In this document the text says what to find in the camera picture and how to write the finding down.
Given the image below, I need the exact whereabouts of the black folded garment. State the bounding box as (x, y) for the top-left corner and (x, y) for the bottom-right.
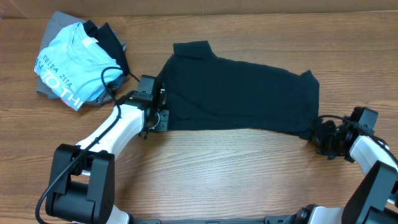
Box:
(83, 21), (130, 76)

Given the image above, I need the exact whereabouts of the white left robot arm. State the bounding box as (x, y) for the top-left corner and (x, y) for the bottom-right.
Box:
(42, 88), (166, 223)

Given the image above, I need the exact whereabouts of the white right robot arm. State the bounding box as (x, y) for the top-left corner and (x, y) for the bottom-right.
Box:
(284, 110), (397, 223)

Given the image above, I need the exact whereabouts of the light blue printed t-shirt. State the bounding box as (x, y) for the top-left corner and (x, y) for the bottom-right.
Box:
(34, 22), (123, 111)

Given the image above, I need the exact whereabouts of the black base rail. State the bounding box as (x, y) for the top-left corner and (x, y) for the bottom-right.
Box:
(129, 215), (291, 224)

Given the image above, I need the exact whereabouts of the dark teal t-shirt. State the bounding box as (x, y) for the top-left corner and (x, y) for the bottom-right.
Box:
(158, 40), (320, 139)

